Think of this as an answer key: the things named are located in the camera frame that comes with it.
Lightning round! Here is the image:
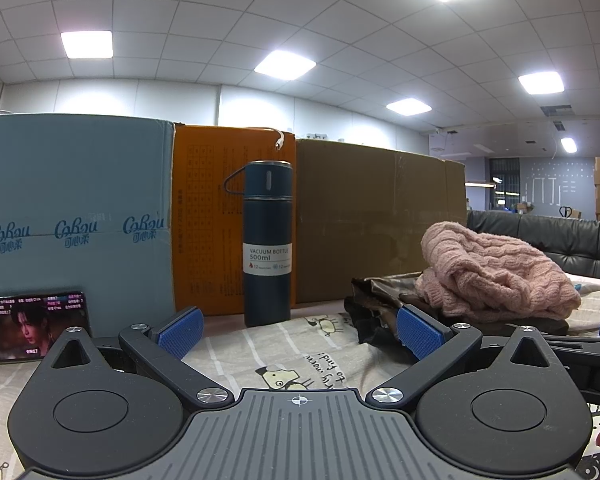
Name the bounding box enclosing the dark blue vacuum bottle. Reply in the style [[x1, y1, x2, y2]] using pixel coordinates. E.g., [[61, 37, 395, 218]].
[[223, 160, 295, 328]]

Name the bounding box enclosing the orange cardboard box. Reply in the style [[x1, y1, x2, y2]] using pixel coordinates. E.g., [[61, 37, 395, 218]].
[[171, 121, 298, 317]]

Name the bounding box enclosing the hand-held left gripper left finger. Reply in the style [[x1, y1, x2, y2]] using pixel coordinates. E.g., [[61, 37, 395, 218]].
[[45, 306, 233, 408]]

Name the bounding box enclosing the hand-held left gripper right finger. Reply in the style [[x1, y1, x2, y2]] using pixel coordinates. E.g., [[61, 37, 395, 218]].
[[367, 305, 556, 408]]

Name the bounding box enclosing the dark brown garment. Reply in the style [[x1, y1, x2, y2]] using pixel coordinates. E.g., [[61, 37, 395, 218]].
[[343, 272, 572, 361]]

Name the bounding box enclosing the brown cardboard box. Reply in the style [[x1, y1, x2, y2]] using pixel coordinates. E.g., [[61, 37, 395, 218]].
[[294, 139, 468, 307]]

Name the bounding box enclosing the smartphone with lit screen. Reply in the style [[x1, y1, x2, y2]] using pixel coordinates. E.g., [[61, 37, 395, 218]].
[[0, 290, 93, 365]]

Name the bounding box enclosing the printed beige bed sheet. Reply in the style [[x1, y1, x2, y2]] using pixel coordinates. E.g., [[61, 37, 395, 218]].
[[0, 272, 600, 480]]

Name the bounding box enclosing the black leather sofa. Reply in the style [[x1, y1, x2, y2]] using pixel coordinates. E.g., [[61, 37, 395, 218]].
[[466, 209, 600, 282]]

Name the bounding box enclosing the pink knitted sweater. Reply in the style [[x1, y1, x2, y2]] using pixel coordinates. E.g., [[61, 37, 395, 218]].
[[414, 220, 582, 320]]

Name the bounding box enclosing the light blue cardboard box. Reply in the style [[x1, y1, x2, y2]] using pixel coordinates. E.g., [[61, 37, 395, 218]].
[[0, 112, 176, 338]]

